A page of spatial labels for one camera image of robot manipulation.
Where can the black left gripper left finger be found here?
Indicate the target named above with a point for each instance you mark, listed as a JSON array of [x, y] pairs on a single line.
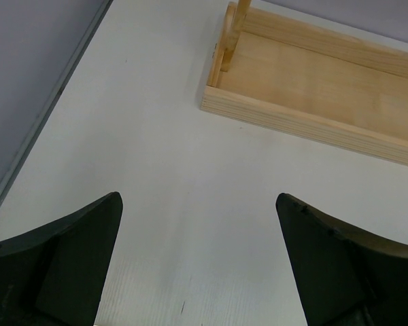
[[55, 274]]

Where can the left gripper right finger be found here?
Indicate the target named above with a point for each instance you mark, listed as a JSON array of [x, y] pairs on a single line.
[[344, 275]]

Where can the wooden clothes rack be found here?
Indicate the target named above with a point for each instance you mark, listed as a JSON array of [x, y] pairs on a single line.
[[302, 79]]

